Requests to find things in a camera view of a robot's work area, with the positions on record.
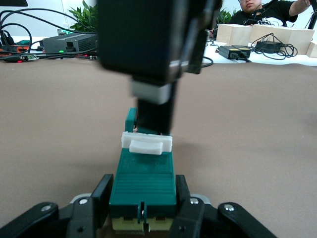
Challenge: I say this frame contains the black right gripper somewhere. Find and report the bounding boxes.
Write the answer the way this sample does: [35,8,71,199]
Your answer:
[96,0,223,136]

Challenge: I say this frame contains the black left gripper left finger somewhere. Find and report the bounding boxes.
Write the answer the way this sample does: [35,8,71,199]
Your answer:
[0,174,114,238]

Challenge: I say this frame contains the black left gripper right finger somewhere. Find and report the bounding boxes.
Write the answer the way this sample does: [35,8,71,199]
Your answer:
[168,175,279,238]

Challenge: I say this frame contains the green rail terminal block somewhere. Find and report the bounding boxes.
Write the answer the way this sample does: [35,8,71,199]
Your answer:
[108,107,178,233]

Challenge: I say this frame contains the black adapter yellow label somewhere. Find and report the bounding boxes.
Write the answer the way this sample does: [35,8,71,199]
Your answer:
[232,44,252,61]
[219,45,242,60]

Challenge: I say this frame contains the black electronics box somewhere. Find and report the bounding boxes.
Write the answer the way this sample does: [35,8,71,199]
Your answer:
[42,33,99,54]

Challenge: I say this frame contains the light wooden block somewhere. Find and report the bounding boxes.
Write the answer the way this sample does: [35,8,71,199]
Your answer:
[307,41,317,60]
[249,24,315,55]
[216,23,254,47]

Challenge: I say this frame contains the green leafy plant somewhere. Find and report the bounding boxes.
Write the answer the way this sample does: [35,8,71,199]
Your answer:
[68,0,98,33]
[217,8,235,25]

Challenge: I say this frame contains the person in black shirt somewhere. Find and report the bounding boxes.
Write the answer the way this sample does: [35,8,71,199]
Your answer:
[229,0,317,28]

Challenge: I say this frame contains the black monitor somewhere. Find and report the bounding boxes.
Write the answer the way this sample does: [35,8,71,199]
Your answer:
[0,0,28,7]

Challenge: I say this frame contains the black power adapter with cables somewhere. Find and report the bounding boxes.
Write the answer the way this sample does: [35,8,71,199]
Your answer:
[251,33,298,60]

